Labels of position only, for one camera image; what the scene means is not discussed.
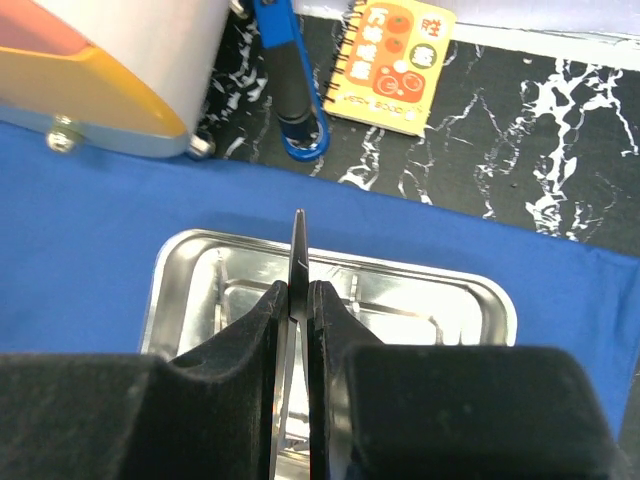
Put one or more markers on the steel forceps ring handles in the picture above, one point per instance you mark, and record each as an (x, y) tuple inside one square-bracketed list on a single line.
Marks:
[(298, 285)]

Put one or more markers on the steel instrument tray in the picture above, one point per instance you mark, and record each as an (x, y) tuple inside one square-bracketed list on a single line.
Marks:
[(205, 280)]

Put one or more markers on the blue surgical cloth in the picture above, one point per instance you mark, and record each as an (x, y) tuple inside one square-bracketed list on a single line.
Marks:
[(80, 234)]

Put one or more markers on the blue black clip tool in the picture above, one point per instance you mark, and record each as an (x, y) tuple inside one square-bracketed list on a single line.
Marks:
[(296, 102)]

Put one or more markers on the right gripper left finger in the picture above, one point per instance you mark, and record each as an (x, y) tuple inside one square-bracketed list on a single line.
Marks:
[(207, 414)]

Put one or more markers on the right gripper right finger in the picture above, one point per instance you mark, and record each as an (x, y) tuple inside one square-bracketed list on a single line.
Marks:
[(497, 413)]

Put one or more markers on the round three-drawer storage box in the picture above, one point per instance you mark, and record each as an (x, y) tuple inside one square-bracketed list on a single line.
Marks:
[(128, 76)]

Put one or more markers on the small orange spiral notebook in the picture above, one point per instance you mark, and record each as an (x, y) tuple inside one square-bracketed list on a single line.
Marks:
[(388, 66)]

